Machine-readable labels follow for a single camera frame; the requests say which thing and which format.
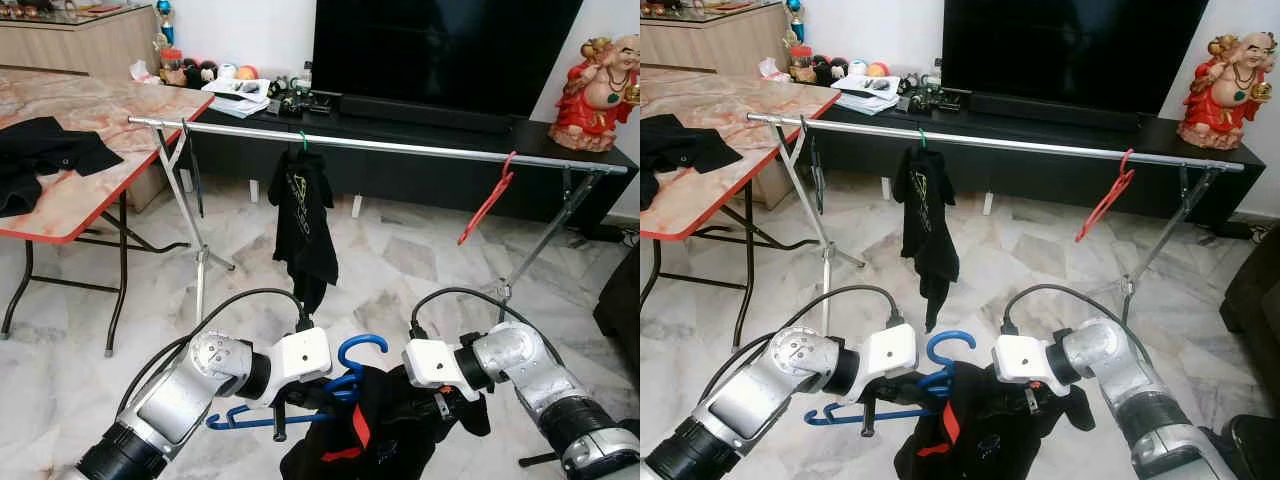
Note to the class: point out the blue plastic hanger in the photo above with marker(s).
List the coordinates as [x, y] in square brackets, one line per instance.
[850, 414]
[250, 420]

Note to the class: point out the black garment with red stripe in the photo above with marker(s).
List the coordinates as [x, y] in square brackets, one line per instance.
[400, 440]
[1000, 440]

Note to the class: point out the black plastic hanger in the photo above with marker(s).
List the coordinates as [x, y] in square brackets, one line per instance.
[197, 185]
[818, 180]

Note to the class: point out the green plastic hanger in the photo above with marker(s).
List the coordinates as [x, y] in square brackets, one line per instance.
[922, 140]
[304, 143]

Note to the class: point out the red plastic hanger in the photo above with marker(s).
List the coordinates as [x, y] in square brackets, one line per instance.
[1128, 178]
[509, 180]

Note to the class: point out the black shirt with printed logo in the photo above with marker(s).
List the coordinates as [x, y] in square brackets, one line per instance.
[305, 230]
[930, 230]

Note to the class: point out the black low tv console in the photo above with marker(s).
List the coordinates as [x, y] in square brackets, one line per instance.
[430, 185]
[1050, 185]

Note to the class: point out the silver metal clothes rack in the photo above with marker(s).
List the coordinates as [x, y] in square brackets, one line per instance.
[400, 146]
[1050, 146]

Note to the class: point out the dark brown sofa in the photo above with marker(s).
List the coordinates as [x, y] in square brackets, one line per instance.
[620, 310]
[1255, 300]

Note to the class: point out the small black antenna device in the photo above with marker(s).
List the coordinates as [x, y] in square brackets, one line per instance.
[325, 101]
[953, 99]

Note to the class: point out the white paper stack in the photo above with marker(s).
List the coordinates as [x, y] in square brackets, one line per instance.
[240, 100]
[868, 97]

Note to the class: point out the black soundbar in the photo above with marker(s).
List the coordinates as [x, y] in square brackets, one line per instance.
[425, 112]
[1050, 108]

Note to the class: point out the small green labelled bottle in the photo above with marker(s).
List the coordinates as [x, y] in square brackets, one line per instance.
[932, 76]
[303, 78]

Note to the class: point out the orange ball toy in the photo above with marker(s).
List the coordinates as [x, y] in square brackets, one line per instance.
[248, 73]
[877, 70]

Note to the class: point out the pink marble pattern folding table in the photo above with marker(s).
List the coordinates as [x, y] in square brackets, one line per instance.
[110, 110]
[740, 110]

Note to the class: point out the white and blue ball toy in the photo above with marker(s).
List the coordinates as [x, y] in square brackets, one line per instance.
[228, 71]
[858, 68]

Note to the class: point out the black and white ball toy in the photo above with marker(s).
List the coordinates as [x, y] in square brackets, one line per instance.
[210, 73]
[839, 71]

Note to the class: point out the plain black garment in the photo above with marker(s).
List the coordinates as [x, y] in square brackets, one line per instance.
[680, 150]
[50, 150]

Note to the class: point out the jar with red lid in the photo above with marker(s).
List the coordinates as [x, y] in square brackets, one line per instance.
[172, 68]
[801, 65]

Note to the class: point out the black flat screen television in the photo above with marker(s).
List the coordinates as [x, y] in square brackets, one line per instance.
[440, 50]
[1070, 50]

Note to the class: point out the light wooden sideboard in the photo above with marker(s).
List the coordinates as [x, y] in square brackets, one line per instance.
[720, 40]
[80, 45]

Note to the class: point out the blue and gold trophy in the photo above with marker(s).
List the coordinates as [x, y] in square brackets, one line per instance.
[794, 8]
[164, 9]

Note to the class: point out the red laughing buddha statue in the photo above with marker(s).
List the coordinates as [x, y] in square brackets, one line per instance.
[1220, 105]
[590, 110]

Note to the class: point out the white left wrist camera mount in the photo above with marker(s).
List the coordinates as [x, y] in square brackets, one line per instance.
[888, 350]
[300, 355]

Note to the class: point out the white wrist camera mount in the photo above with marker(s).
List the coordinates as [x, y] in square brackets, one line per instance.
[432, 362]
[300, 355]
[888, 350]
[1022, 358]

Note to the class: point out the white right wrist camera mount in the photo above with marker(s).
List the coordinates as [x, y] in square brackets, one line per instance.
[432, 362]
[1022, 358]

